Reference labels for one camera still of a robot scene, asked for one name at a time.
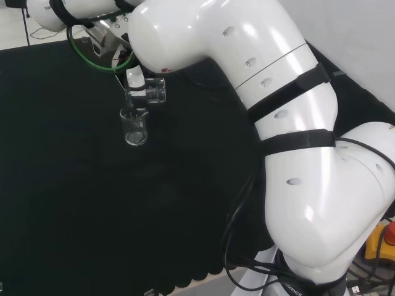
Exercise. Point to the yellow stop button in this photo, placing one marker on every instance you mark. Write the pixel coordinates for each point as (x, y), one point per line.
(381, 243)

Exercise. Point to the wide clear glass beaker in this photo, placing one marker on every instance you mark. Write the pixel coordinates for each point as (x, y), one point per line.
(155, 91)

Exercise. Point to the black tripod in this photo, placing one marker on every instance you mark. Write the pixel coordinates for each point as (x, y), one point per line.
(26, 21)

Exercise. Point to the tall clear glass beaker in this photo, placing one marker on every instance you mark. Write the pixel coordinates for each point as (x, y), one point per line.
(134, 128)

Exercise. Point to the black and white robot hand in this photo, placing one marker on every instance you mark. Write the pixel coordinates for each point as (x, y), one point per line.
(135, 78)

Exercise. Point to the black bench cloth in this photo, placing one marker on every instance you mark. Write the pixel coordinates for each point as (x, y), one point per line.
(92, 185)

